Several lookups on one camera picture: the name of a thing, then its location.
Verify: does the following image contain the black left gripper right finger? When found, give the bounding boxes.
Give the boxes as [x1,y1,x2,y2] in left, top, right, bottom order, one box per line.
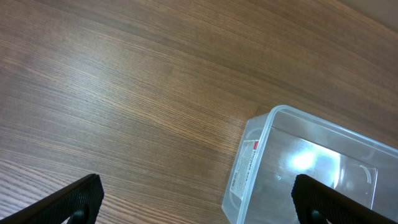
[291,174,395,224]

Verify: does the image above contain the clear plastic container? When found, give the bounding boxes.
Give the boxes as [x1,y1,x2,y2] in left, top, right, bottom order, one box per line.
[222,105,397,223]

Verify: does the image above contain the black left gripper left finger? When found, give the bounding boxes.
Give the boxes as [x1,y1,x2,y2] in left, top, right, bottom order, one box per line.
[1,174,104,224]

